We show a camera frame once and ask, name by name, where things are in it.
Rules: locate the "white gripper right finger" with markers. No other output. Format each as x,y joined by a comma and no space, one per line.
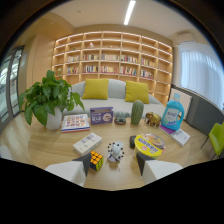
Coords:
158,168

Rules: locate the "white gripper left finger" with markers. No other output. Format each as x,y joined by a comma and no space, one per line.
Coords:
68,170

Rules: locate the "green potted plant white pot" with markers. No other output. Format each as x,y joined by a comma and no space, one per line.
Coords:
46,100

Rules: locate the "yellow round snack tub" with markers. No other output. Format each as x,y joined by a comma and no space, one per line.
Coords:
148,146

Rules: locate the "rubik's cube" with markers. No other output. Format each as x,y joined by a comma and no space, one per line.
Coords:
96,160

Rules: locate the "white flat box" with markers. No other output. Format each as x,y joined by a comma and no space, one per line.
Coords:
87,143

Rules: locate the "small dark box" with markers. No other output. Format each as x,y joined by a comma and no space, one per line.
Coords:
132,141

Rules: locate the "white book purple cover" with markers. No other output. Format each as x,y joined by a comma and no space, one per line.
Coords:
177,135

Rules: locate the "colourful picture book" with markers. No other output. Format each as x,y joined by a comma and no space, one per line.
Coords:
75,122

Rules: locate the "golden elephant figurine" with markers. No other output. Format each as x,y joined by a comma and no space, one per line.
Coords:
153,119

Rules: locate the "blue detergent bottle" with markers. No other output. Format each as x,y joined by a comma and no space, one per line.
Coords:
172,114

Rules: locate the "tall green cactus ornament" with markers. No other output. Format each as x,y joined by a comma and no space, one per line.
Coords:
137,112

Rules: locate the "small succulent in pot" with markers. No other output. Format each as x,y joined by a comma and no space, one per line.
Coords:
120,117

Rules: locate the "purple box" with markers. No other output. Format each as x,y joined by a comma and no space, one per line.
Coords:
101,115

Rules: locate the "green chair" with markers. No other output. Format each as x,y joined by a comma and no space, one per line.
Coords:
216,138

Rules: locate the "yellow cushion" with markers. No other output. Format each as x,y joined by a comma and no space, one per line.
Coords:
96,88
137,91

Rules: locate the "grey sofa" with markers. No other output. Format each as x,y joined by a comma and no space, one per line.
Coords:
116,100

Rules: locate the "white window curtain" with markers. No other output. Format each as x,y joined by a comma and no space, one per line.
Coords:
201,77

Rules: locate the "glass door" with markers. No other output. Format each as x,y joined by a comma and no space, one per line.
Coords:
10,83

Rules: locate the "white air conditioner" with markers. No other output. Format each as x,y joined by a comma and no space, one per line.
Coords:
186,37

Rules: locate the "ceiling strip light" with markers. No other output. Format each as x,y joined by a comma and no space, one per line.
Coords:
129,12

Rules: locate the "wooden bookshelf wall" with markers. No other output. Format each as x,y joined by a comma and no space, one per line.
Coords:
113,58

